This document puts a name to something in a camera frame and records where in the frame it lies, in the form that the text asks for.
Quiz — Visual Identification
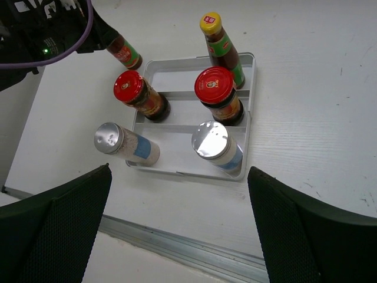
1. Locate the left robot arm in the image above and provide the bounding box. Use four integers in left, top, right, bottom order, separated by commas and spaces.
1, 1, 119, 90

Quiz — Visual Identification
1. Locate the white silver-cap shaker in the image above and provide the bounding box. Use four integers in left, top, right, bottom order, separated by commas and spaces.
94, 122, 160, 166
191, 120, 243, 174

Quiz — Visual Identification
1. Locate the aluminium frame rail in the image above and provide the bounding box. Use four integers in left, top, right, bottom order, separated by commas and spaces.
1, 185, 270, 283

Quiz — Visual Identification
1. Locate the red-lid sauce jar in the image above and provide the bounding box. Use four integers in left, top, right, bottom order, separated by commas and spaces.
194, 66, 244, 126
113, 70, 170, 123

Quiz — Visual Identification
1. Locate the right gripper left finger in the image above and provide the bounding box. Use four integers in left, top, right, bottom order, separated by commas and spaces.
1, 164, 112, 282

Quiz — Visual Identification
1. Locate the white divided organizer tray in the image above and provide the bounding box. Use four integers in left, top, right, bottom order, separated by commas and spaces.
126, 52, 257, 181

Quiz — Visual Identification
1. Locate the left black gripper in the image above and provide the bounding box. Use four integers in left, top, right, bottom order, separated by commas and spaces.
75, 1, 119, 54

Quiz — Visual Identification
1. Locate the tall sauce bottle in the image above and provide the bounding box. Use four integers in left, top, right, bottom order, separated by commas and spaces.
200, 12, 245, 89
107, 35, 143, 70

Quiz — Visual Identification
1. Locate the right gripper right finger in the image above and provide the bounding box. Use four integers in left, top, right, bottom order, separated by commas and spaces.
247, 167, 376, 282

